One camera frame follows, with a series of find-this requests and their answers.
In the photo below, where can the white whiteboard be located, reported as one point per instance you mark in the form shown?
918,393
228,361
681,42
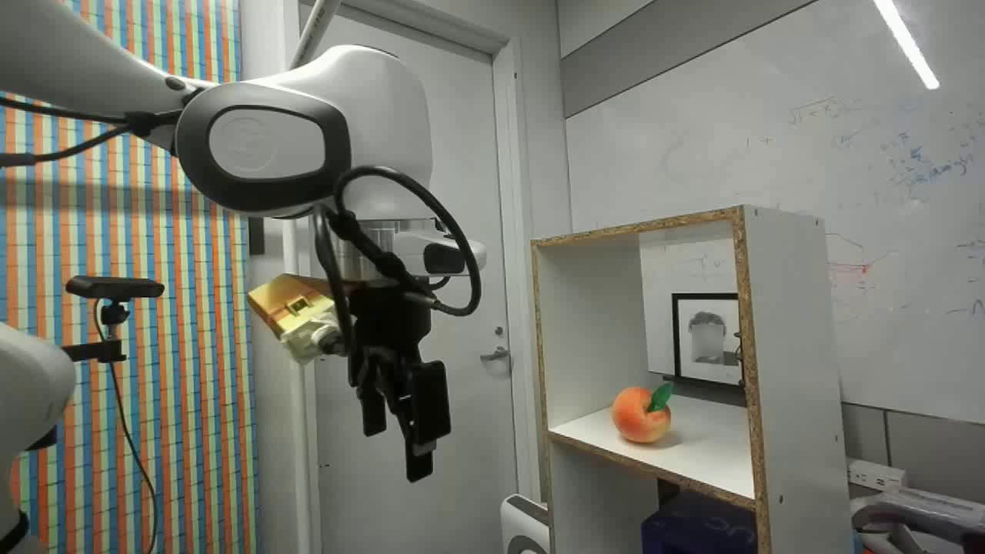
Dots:
873,203

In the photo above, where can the grey padded armrest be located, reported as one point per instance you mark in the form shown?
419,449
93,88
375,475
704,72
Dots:
924,513

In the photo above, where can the grey door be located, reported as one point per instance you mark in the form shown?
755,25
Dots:
471,433

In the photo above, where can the dark blue box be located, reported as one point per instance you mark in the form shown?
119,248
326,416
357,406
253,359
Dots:
697,523

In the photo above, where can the white and gold wrist camera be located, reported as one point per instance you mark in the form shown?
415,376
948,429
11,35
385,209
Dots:
295,312

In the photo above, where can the black camera on stand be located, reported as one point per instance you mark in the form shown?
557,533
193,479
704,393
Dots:
112,288

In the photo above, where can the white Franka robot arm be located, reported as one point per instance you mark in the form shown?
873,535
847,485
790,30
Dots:
379,104

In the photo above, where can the white chipboard bookshelf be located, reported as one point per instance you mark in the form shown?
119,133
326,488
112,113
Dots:
795,359

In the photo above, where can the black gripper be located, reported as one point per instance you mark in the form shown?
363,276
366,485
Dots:
388,319

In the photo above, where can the black framed portrait picture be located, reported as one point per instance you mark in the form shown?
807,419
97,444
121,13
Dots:
710,340

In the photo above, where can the white grey-rimmed bin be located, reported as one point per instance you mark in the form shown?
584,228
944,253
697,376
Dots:
522,523

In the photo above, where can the orange peach with green leaf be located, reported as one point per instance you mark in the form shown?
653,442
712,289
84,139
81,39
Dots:
639,416

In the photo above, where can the colourful striped curtain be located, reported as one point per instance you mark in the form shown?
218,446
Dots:
173,410

